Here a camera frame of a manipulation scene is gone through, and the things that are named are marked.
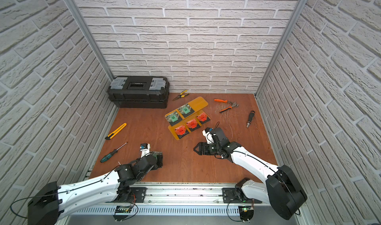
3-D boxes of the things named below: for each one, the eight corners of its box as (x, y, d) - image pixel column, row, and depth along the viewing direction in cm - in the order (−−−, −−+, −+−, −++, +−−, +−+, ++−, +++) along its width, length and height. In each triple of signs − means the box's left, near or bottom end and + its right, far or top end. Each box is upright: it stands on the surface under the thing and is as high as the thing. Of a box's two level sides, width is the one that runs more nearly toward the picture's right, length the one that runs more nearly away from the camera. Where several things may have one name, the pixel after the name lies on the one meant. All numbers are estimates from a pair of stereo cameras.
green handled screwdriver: (102, 162, 86) (100, 161, 84) (101, 161, 87) (99, 159, 85) (129, 144, 94) (127, 142, 91) (128, 143, 94) (126, 141, 92)
